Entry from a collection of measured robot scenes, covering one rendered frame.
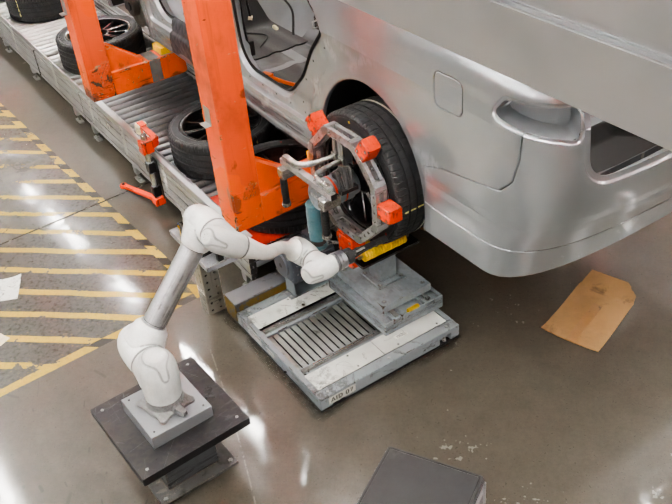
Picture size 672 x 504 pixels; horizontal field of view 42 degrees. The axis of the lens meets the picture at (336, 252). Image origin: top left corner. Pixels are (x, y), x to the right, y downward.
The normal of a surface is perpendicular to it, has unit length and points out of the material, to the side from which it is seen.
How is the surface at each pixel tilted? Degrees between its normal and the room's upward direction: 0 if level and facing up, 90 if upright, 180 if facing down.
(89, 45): 90
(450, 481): 0
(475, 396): 0
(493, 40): 90
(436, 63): 81
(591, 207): 96
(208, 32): 90
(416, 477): 0
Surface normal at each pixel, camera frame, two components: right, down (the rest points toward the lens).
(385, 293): -0.08, -0.80
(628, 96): -0.83, 0.39
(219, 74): 0.56, 0.46
